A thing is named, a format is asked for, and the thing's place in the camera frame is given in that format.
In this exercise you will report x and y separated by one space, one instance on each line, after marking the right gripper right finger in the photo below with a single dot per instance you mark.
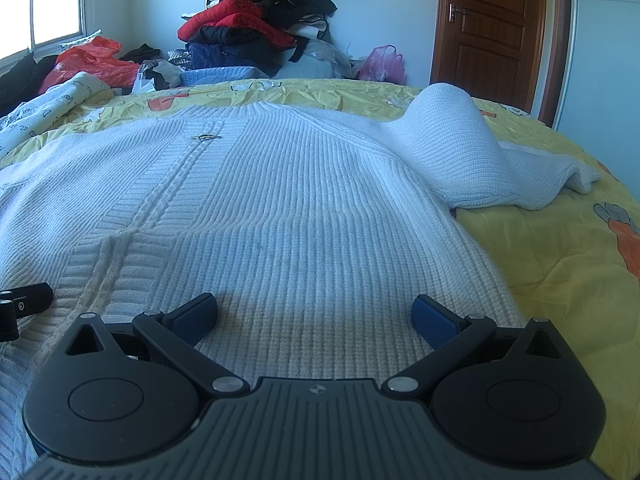
513 397

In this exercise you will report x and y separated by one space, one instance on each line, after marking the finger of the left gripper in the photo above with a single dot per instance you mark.
30 299

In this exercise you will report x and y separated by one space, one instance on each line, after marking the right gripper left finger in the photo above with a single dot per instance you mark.
117 392

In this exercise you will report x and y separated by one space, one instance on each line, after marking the white knit sweater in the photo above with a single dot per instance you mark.
314 230

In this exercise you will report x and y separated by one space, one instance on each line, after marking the pile of dark clothes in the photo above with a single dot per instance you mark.
253 33

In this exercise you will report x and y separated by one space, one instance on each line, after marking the yellow floral bedspread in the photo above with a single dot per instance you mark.
575 261

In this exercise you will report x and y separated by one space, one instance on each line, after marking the white printed quilt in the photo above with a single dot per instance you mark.
39 114

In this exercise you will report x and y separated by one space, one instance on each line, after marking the red plastic bag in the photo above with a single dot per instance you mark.
96 58

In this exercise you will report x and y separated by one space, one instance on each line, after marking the light blue knit garment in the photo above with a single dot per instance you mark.
216 75

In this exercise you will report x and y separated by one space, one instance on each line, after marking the window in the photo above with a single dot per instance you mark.
30 24

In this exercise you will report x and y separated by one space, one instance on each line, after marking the red jacket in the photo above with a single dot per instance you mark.
235 14

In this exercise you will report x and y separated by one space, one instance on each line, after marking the pink plastic bag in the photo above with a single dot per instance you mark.
384 64

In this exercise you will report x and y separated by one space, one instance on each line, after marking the brown wooden door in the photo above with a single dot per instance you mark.
512 52

